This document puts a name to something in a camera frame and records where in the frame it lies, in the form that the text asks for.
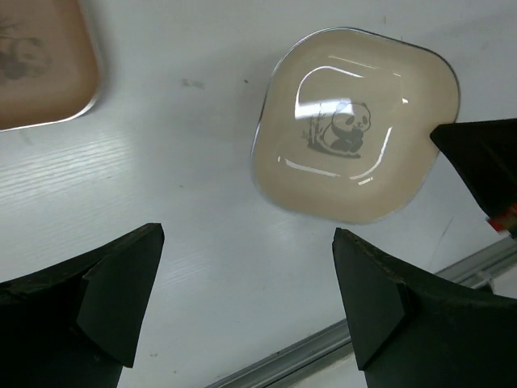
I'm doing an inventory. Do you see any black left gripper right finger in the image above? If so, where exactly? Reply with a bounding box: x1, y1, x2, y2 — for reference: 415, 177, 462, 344
332, 229, 516, 387

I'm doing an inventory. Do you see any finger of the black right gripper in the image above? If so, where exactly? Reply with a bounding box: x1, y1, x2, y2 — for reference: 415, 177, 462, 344
430, 119, 516, 217

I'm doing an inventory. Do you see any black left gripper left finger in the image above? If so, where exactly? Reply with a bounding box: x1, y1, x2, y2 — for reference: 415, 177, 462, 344
1, 223, 165, 387

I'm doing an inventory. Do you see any cream panda plate back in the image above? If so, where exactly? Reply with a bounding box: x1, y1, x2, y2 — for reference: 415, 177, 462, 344
251, 27, 460, 225

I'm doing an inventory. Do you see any brown panda plate back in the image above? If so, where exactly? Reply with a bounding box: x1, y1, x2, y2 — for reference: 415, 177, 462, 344
1, 1, 102, 131

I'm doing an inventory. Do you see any aluminium rail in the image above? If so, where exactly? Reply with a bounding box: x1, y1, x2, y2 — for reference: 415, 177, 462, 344
220, 230, 516, 387

